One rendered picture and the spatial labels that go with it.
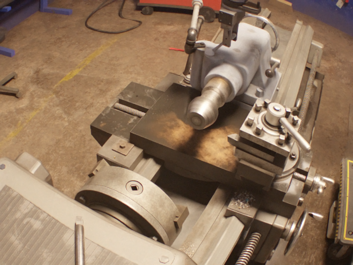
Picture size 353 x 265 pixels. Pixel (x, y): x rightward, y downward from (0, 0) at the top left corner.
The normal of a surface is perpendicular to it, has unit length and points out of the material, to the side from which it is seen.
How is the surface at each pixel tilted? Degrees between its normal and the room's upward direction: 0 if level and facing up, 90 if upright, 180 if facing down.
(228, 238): 36
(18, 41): 0
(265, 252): 90
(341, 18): 90
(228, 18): 90
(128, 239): 0
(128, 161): 0
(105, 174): 26
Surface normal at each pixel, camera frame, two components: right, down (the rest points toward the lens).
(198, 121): -0.44, 0.59
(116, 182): -0.07, -0.77
